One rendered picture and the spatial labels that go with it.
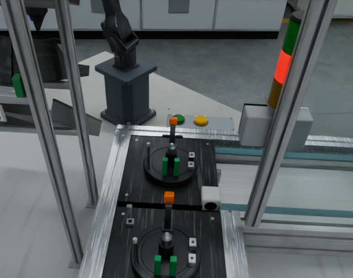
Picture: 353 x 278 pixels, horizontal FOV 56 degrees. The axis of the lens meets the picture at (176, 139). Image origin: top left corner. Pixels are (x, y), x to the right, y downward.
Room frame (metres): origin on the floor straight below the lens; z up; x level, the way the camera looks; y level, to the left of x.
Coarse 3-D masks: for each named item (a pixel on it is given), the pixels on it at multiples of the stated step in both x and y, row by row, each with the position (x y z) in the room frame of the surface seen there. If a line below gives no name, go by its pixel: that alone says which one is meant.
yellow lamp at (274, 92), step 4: (272, 84) 0.50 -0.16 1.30; (276, 84) 0.49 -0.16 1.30; (280, 84) 0.48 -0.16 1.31; (272, 88) 0.50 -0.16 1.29; (276, 88) 0.49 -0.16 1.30; (280, 88) 0.48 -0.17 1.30; (272, 92) 0.49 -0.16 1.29; (276, 92) 0.49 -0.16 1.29; (280, 92) 0.48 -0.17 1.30; (272, 96) 0.49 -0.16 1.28; (276, 96) 0.48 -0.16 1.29; (268, 100) 0.50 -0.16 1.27; (272, 100) 0.49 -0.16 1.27; (276, 100) 0.48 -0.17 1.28; (272, 104) 0.49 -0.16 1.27; (276, 104) 0.48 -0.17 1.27
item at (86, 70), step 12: (0, 36) 0.46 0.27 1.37; (0, 48) 0.46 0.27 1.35; (12, 48) 0.45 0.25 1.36; (36, 48) 0.51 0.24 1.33; (48, 48) 0.54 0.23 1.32; (0, 60) 0.45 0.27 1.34; (12, 60) 0.45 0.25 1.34; (48, 60) 0.53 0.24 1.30; (60, 60) 0.57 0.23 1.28; (0, 72) 0.44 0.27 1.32; (12, 72) 0.44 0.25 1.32; (48, 72) 0.53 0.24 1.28; (60, 72) 0.56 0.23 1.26; (84, 72) 0.66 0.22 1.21; (0, 84) 0.43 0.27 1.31; (12, 84) 0.43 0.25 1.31
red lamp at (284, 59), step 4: (280, 52) 0.51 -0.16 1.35; (284, 52) 0.49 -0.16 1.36; (280, 56) 0.50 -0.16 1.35; (284, 56) 0.49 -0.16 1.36; (288, 56) 0.48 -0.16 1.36; (280, 60) 0.50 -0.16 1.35; (284, 60) 0.49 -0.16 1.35; (288, 60) 0.48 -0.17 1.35; (280, 64) 0.49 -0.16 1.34; (284, 64) 0.49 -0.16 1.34; (288, 64) 0.48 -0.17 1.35; (276, 68) 0.50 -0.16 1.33; (280, 68) 0.49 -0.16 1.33; (284, 68) 0.48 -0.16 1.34; (276, 72) 0.50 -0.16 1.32; (280, 72) 0.49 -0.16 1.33; (284, 72) 0.48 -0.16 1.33; (276, 76) 0.49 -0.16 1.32; (280, 76) 0.49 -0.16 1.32; (284, 76) 0.48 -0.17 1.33; (276, 80) 0.49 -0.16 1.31; (280, 80) 0.49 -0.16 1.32
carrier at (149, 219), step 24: (120, 216) 0.45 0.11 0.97; (144, 216) 0.46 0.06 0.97; (192, 216) 0.47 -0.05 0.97; (216, 216) 0.47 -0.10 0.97; (120, 240) 0.39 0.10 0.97; (144, 240) 0.38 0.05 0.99; (168, 240) 0.35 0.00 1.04; (192, 240) 0.38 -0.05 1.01; (216, 240) 0.41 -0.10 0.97; (120, 264) 0.34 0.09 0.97; (144, 264) 0.33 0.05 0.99; (168, 264) 0.33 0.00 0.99; (192, 264) 0.33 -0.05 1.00; (216, 264) 0.35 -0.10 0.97
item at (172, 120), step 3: (171, 117) 0.69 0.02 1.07; (174, 117) 0.70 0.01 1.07; (171, 120) 0.68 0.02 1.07; (174, 120) 0.68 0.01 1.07; (171, 123) 0.68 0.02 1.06; (174, 123) 0.68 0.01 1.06; (171, 126) 0.66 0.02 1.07; (174, 126) 0.66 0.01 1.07; (171, 129) 0.68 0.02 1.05; (174, 129) 0.68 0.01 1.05; (171, 132) 0.68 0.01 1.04; (174, 132) 0.68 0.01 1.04; (171, 135) 0.67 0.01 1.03; (174, 135) 0.67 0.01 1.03; (171, 138) 0.67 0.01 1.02; (174, 138) 0.67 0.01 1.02; (171, 141) 0.67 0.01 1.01; (174, 141) 0.67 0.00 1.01; (174, 144) 0.67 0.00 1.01
